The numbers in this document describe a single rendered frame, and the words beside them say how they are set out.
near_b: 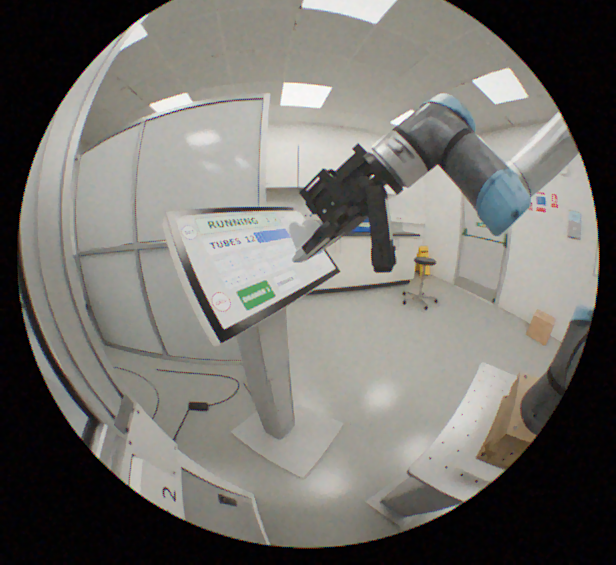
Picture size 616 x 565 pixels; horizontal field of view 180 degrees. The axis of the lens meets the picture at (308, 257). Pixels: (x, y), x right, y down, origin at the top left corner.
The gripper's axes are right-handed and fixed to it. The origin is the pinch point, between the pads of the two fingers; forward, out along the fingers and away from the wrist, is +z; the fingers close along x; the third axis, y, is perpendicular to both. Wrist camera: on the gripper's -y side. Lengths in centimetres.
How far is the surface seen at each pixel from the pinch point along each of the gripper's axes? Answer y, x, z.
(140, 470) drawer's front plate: -14.7, 39.0, 8.4
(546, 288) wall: -192, -209, -147
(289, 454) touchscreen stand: -75, 1, 75
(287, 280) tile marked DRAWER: 0.5, -10.9, 14.8
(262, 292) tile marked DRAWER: 0.4, -1.5, 14.8
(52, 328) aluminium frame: 2.0, 37.2, 0.4
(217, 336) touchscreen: -3.6, 13.4, 14.8
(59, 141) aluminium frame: 16.3, 35.2, -8.6
